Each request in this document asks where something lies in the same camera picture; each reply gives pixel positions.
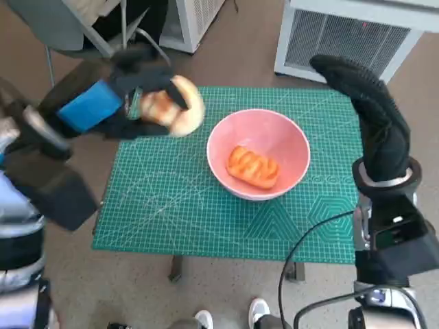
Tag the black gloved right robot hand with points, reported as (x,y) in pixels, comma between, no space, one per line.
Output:
(380,120)

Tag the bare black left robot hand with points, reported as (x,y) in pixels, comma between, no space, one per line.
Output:
(89,106)

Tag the round toy bread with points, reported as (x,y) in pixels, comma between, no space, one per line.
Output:
(188,116)

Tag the pink bowl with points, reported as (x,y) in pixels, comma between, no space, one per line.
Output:
(267,127)

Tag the oblong striped toy bread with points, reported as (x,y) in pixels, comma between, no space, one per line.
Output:
(252,166)

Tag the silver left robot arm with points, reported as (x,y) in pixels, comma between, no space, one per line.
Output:
(20,240)

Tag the grey office chair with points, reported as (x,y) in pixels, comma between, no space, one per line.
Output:
(48,31)

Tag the large white air purifier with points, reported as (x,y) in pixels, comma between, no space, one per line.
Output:
(343,34)

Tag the person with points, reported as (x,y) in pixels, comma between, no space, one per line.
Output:
(144,20)

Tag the green cutting mat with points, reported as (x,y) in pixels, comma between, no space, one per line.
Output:
(171,205)

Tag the small white grille appliance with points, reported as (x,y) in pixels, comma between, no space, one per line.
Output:
(195,20)

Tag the black table leg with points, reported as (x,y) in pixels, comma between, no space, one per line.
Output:
(295,271)
(175,269)

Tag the white shoe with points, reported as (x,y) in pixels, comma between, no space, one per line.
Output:
(259,309)
(204,320)

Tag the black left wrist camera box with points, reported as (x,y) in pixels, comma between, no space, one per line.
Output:
(68,202)

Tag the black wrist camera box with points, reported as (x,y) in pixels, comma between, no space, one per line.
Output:
(68,202)
(404,226)

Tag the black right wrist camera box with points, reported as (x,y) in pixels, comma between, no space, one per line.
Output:
(404,226)

